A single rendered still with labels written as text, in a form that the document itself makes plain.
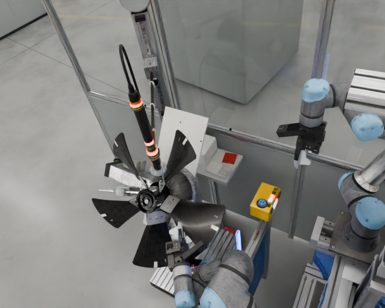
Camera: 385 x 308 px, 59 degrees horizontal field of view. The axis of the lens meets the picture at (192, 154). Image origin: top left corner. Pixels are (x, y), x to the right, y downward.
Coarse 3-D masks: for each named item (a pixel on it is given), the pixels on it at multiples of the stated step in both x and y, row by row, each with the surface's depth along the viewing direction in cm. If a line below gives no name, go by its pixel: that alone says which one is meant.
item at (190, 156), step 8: (176, 136) 159; (184, 136) 152; (176, 144) 157; (184, 144) 151; (176, 152) 155; (184, 152) 149; (192, 152) 145; (168, 160) 162; (176, 160) 152; (184, 160) 148; (192, 160) 145; (168, 168) 157; (176, 168) 151; (168, 176) 154
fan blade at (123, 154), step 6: (120, 138) 163; (114, 144) 172; (120, 144) 165; (114, 150) 176; (120, 150) 168; (126, 150) 162; (120, 156) 174; (126, 156) 164; (126, 162) 169; (132, 162) 161; (132, 168) 165; (138, 174) 162
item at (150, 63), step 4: (148, 56) 176; (152, 56) 176; (144, 60) 175; (148, 60) 174; (152, 60) 174; (156, 60) 173; (144, 64) 172; (148, 64) 172; (152, 64) 171; (156, 64) 171; (144, 68) 170; (148, 68) 171; (152, 68) 171; (156, 68) 171; (148, 72) 172; (156, 72) 173; (148, 76) 174; (156, 76) 175
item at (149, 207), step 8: (152, 184) 169; (144, 192) 159; (152, 192) 156; (168, 192) 165; (136, 200) 160; (144, 200) 160; (152, 200) 157; (160, 200) 158; (144, 208) 160; (152, 208) 157; (160, 208) 162
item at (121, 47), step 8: (120, 48) 102; (120, 56) 102; (128, 64) 112; (128, 80) 107; (136, 88) 120; (152, 88) 161; (152, 96) 157; (152, 104) 152; (152, 112) 149; (152, 120) 145; (152, 128) 139
